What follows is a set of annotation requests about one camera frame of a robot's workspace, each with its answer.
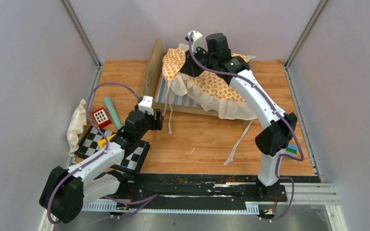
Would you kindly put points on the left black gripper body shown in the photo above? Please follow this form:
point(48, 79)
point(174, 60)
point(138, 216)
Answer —
point(151, 123)

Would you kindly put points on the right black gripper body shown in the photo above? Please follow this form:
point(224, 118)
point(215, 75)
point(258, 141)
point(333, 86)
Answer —
point(210, 59)

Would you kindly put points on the yellow duck print blanket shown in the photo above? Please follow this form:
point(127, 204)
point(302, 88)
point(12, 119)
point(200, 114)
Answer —
point(208, 90)

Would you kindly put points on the wooden pet bed frame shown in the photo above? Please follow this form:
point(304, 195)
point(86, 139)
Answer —
point(153, 78)

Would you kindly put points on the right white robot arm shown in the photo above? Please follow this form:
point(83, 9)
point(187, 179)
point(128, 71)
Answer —
point(278, 126)

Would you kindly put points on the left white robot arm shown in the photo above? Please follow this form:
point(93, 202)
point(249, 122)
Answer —
point(68, 190)

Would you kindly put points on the red window toy block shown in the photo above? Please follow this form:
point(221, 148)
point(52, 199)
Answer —
point(101, 118)

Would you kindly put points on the teal cylinder toy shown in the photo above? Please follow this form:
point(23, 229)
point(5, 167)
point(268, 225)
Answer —
point(113, 113)

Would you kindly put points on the yellow plastic block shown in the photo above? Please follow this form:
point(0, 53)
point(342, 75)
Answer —
point(103, 142)

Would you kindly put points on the blue striped mattress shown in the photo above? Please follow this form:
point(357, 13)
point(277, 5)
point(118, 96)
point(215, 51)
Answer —
point(174, 99)

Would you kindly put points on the white duck pillow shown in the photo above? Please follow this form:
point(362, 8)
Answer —
point(76, 127)

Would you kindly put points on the blue green small block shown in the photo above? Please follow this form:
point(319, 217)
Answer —
point(292, 150)

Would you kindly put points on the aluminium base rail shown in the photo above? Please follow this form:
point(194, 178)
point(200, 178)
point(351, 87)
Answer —
point(218, 192)

